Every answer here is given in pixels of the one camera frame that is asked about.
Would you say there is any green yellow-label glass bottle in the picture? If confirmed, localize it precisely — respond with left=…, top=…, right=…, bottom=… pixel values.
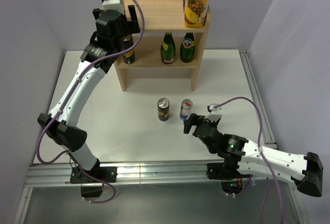
left=160, top=33, right=176, bottom=64

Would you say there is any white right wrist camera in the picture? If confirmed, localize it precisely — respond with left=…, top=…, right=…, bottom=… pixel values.
left=205, top=104, right=223, bottom=122

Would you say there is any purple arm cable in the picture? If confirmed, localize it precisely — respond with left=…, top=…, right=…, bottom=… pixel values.
left=35, top=0, right=145, bottom=204
left=215, top=97, right=286, bottom=224

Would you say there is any green Perrier glass bottle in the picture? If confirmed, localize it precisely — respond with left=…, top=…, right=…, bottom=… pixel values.
left=180, top=33, right=195, bottom=63

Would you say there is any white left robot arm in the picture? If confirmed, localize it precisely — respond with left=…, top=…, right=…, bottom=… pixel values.
left=38, top=5, right=144, bottom=182

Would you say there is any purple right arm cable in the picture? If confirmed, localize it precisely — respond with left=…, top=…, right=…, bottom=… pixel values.
left=215, top=97, right=286, bottom=224

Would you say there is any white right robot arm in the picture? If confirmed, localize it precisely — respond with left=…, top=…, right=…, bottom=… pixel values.
left=184, top=114, right=323, bottom=197

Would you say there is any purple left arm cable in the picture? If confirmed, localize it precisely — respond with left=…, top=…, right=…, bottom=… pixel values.
left=35, top=0, right=145, bottom=204

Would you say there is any aluminium front rail frame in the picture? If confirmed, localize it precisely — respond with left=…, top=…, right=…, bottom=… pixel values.
left=27, top=156, right=296, bottom=186

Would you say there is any blue silver can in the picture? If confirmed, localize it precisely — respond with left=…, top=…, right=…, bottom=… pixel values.
left=179, top=99, right=193, bottom=120

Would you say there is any aluminium side rail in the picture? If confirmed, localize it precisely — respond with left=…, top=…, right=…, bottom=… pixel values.
left=238, top=50, right=278, bottom=149

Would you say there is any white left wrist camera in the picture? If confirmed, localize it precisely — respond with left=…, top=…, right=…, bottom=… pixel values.
left=101, top=0, right=125, bottom=14

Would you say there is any wooden shelf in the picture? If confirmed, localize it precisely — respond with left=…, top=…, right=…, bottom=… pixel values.
left=114, top=0, right=211, bottom=91

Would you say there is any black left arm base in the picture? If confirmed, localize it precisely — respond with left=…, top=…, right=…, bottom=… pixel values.
left=70, top=166, right=117, bottom=203

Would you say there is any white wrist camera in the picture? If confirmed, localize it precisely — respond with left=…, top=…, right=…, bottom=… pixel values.
left=205, top=104, right=223, bottom=122
left=101, top=0, right=125, bottom=14

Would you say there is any black yellow can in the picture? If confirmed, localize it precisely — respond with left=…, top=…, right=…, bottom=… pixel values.
left=122, top=35, right=135, bottom=65
left=157, top=98, right=170, bottom=121

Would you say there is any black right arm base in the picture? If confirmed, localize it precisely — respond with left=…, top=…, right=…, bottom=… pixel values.
left=206, top=163, right=251, bottom=180

